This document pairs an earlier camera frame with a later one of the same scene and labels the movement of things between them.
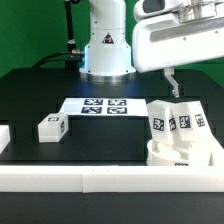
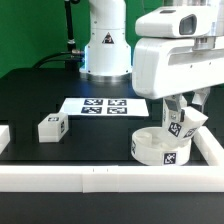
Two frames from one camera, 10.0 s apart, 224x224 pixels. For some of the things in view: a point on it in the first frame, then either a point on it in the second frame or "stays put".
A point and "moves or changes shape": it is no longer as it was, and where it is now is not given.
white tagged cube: (163, 121) moves or changes shape
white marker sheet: (104, 106) stays put
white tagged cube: (53, 127) stays put
